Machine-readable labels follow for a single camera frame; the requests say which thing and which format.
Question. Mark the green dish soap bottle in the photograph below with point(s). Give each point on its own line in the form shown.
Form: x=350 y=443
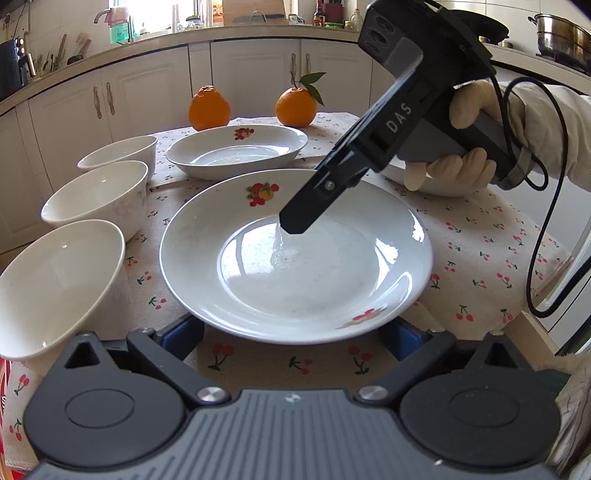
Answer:
x=121 y=33

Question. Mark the white kitchen cabinets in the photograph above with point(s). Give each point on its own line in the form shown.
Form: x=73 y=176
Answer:
x=152 y=92

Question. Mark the wooden kitchen utensils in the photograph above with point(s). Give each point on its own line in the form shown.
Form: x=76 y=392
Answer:
x=60 y=50

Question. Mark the steel faucet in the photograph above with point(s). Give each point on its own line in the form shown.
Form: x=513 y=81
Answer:
x=102 y=14

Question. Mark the large white fruit-print plate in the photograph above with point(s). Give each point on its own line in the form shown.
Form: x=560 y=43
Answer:
x=323 y=286

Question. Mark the dark sauce bottle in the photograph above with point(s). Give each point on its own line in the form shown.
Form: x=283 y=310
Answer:
x=318 y=16

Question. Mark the white kitchen appliance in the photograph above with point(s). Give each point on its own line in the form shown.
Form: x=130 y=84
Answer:
x=582 y=295

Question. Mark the orange without leaf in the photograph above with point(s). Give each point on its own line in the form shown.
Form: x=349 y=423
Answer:
x=209 y=110

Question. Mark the stainless steel pot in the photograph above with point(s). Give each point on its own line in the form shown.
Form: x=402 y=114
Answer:
x=563 y=37

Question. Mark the glass jar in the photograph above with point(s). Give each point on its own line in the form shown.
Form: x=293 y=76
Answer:
x=194 y=23

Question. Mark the wooden cutting board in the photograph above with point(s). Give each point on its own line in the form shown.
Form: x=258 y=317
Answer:
x=254 y=9

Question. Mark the black kitchen appliance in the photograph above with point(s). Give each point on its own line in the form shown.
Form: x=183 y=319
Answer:
x=13 y=69

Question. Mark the white fleece garment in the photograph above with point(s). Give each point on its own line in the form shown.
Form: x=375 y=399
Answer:
x=577 y=406

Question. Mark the black wok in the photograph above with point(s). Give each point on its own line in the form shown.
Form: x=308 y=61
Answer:
x=496 y=30

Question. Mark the large white bowl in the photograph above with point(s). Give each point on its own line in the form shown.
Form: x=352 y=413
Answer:
x=60 y=286

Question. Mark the beige kitchen countertop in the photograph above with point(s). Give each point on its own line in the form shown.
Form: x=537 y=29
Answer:
x=138 y=46

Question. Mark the white embossed bowl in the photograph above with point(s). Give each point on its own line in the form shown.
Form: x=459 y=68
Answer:
x=92 y=198

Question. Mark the clear plastic bottle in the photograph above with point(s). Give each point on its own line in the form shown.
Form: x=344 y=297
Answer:
x=355 y=21

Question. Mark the white pink-flower bowl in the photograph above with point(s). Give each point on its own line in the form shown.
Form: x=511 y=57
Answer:
x=115 y=154

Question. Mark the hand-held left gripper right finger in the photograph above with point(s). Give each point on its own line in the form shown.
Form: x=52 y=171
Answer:
x=406 y=339

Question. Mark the red knife block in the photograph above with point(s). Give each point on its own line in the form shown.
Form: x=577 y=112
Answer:
x=333 y=10

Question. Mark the plain white plate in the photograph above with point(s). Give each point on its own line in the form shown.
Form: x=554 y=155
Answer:
x=392 y=174

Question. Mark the person's right forearm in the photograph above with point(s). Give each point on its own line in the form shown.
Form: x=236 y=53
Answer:
x=563 y=134

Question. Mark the white fruit-print deep plate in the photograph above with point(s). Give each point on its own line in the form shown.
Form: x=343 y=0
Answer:
x=240 y=154

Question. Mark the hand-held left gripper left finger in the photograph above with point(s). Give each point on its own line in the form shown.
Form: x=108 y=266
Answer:
x=185 y=334

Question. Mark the person's right hand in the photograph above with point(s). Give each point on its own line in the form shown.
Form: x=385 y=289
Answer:
x=466 y=108

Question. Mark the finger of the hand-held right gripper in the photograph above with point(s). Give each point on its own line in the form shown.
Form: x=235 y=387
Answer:
x=309 y=210

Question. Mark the orange with green leaf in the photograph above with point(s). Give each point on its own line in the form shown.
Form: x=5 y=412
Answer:
x=295 y=108

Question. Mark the cherry print tablecloth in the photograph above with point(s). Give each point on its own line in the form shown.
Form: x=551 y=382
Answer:
x=461 y=258

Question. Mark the pink cloth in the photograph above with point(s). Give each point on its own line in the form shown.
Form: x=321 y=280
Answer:
x=117 y=14

